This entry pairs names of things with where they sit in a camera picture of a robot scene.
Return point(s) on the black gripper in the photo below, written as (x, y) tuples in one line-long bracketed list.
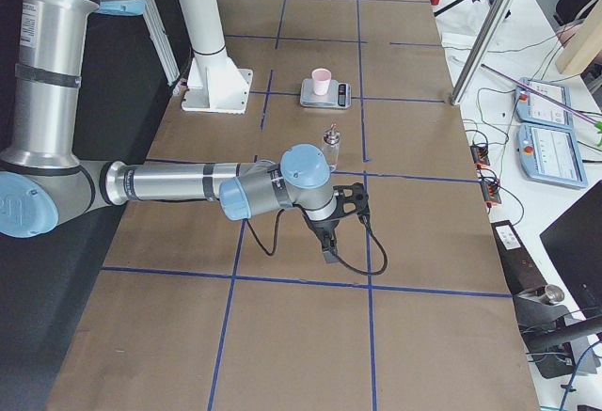
[(323, 229)]

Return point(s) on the clear glass sauce bottle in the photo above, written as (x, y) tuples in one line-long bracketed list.
[(331, 146)]

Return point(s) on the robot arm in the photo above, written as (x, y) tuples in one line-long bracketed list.
[(122, 103)]

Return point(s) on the silver electronic kitchen scale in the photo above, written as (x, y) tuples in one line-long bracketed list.
[(338, 95)]

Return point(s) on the orange black power strip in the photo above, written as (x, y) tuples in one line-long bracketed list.
[(488, 179)]

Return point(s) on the black box with label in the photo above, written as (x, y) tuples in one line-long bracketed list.
[(520, 271)]

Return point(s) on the near blue teach pendant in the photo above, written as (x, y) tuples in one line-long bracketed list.
[(550, 155)]

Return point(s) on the blue teach pendant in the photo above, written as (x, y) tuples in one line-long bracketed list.
[(534, 109), (550, 155)]

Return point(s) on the far blue teach pendant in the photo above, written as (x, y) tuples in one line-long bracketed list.
[(534, 109)]

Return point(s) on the metal reacher grabber stick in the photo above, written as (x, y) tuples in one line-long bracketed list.
[(566, 108)]

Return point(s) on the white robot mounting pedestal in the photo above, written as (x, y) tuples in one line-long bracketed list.
[(215, 84)]

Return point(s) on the aluminium frame post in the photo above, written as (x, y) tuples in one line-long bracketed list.
[(480, 47)]

